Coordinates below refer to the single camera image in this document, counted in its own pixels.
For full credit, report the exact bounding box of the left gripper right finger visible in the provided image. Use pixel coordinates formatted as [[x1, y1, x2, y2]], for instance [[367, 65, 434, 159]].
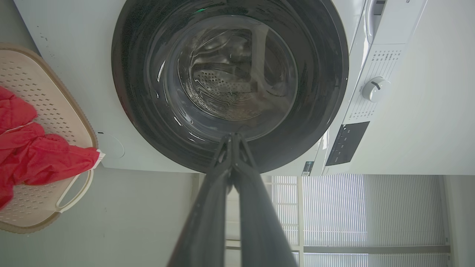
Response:
[[232, 133, 298, 267]]

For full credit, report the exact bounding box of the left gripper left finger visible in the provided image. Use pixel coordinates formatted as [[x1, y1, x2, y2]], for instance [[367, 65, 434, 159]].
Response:
[[167, 133, 233, 267]]

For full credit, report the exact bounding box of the black round glass washer door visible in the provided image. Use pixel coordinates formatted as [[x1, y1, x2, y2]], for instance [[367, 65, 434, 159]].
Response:
[[111, 0, 349, 174]]

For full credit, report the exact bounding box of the white front-load washing machine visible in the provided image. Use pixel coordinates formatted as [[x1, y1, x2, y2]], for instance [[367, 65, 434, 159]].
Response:
[[13, 0, 475, 177]]

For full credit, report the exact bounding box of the narrow white window blind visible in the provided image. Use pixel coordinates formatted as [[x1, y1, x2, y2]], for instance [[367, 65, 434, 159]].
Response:
[[272, 176, 299, 267]]

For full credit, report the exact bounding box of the wide white window blind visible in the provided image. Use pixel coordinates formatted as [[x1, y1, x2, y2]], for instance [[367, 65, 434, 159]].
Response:
[[302, 174, 449, 267]]

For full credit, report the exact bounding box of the black washer display panel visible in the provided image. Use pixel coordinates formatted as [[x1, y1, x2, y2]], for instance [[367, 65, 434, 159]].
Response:
[[325, 121, 370, 166]]

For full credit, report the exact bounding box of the round white filter cover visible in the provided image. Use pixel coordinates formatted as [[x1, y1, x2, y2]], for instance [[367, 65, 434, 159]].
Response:
[[96, 132, 125, 159]]

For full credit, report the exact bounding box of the perforated steel washer drum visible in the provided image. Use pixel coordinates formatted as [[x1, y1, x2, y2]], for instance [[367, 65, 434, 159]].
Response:
[[186, 28, 282, 120]]

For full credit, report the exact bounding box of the white round control knob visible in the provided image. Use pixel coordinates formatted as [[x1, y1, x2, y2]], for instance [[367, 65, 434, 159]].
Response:
[[362, 77, 391, 103]]

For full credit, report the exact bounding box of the red garment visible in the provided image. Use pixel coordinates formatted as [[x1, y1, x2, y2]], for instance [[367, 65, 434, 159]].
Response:
[[0, 86, 101, 210]]

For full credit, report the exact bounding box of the beige perforated laundry basket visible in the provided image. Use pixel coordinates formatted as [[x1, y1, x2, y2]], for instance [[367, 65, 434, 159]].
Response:
[[0, 43, 99, 234]]

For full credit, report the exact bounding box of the white detergent drawer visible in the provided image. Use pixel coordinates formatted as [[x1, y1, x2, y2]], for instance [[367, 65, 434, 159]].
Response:
[[365, 0, 388, 44]]

